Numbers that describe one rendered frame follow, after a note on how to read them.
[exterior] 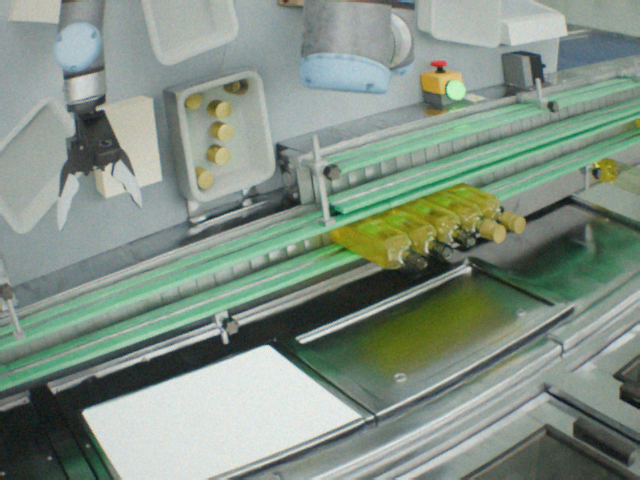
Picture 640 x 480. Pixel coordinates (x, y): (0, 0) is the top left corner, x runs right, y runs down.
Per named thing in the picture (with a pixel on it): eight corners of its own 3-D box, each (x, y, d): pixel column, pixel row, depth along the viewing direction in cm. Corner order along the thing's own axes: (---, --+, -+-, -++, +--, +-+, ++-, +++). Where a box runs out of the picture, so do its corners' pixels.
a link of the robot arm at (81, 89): (109, 69, 116) (63, 81, 112) (111, 96, 117) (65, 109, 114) (100, 68, 122) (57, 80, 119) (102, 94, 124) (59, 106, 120)
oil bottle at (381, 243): (330, 241, 165) (394, 275, 147) (326, 214, 163) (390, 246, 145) (355, 232, 167) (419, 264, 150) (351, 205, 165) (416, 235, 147)
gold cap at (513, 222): (511, 208, 155) (525, 213, 151) (512, 224, 157) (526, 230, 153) (499, 213, 154) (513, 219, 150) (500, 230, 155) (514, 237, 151)
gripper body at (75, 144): (106, 161, 128) (100, 92, 125) (117, 169, 121) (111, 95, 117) (67, 172, 125) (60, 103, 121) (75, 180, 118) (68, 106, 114)
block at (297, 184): (281, 198, 164) (299, 207, 159) (274, 152, 161) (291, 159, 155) (297, 193, 166) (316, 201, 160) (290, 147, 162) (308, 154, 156)
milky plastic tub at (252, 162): (179, 195, 159) (195, 206, 152) (162, 89, 151) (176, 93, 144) (257, 168, 167) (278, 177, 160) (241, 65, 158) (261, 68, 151)
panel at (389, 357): (78, 422, 135) (138, 521, 107) (73, 409, 134) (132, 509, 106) (472, 266, 173) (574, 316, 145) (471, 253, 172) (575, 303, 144)
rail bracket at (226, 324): (199, 330, 156) (229, 357, 145) (191, 298, 153) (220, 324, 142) (218, 323, 157) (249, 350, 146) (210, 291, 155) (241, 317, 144)
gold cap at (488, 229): (478, 238, 152) (492, 245, 149) (479, 220, 151) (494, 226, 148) (491, 235, 154) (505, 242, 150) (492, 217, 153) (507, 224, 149)
